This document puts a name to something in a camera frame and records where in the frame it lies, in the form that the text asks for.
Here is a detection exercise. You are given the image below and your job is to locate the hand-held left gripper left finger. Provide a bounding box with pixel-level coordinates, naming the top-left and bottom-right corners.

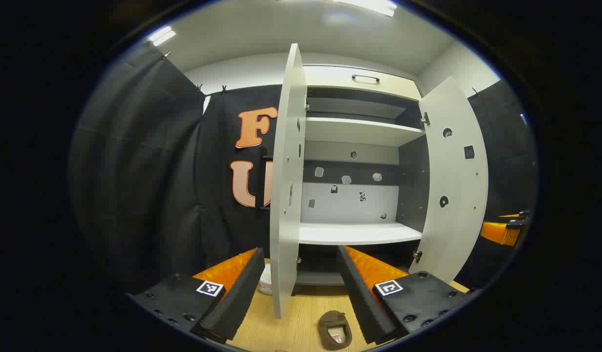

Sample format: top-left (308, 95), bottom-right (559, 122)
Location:
top-left (127, 247), bottom-right (266, 343)

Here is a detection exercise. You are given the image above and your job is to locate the brown fuzzy shoe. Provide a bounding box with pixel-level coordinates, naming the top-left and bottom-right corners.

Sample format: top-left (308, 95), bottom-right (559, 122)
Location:
top-left (318, 310), bottom-right (353, 351)

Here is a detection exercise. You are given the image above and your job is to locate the black door handle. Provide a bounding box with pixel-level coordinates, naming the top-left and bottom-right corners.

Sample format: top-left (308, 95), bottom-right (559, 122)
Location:
top-left (255, 155), bottom-right (273, 211)

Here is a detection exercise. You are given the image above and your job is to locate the white cabinet drawer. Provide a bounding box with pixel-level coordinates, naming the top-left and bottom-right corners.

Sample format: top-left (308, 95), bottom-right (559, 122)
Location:
top-left (303, 65), bottom-right (423, 101)

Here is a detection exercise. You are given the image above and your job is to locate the white shoe cabinet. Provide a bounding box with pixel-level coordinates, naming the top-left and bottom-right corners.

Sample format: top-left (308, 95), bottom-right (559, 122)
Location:
top-left (281, 64), bottom-right (431, 286)

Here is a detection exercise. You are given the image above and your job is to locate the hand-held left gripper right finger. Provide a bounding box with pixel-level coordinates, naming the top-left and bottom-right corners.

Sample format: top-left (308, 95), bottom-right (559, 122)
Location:
top-left (336, 244), bottom-right (480, 345)

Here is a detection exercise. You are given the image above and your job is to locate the white shoe cabinet door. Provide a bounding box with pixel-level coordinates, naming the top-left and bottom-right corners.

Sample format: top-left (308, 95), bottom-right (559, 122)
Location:
top-left (409, 77), bottom-right (489, 284)
top-left (270, 43), bottom-right (308, 319)

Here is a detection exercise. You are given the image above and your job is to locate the ceiling light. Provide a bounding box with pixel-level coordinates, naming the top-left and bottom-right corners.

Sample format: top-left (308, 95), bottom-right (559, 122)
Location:
top-left (149, 25), bottom-right (177, 47)
top-left (330, 0), bottom-right (398, 18)

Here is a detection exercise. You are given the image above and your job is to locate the small white round object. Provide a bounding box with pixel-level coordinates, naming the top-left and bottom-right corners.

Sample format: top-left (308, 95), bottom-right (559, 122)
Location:
top-left (259, 264), bottom-right (273, 295)

